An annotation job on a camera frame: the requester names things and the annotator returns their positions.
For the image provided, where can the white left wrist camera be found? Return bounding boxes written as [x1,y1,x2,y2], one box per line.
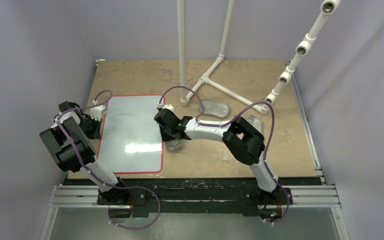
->
[89,100,108,122]

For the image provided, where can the white PVC pipe frame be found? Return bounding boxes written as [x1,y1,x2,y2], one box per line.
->
[180,0,341,106]

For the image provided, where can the white board with pink rim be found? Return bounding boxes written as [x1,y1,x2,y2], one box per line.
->
[97,94,164,174]

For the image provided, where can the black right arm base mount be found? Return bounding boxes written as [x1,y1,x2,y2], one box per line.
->
[243,186,293,223]

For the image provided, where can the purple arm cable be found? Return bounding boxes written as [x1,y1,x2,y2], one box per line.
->
[158,86,292,226]
[54,90,162,232]

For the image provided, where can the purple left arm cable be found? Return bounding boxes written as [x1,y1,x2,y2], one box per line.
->
[54,90,162,232]

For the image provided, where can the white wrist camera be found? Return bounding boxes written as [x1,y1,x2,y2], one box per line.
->
[157,103,174,112]
[89,100,108,122]

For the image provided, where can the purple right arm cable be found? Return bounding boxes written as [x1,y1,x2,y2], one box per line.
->
[158,86,292,226]

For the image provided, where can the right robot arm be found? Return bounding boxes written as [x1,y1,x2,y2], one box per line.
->
[153,108,281,204]

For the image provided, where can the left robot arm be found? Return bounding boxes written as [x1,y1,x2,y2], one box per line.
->
[39,101,130,205]

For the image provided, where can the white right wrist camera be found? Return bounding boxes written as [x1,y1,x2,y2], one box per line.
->
[157,103,174,112]

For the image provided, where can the aluminium frame rails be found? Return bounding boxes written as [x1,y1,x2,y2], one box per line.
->
[40,77,350,240]

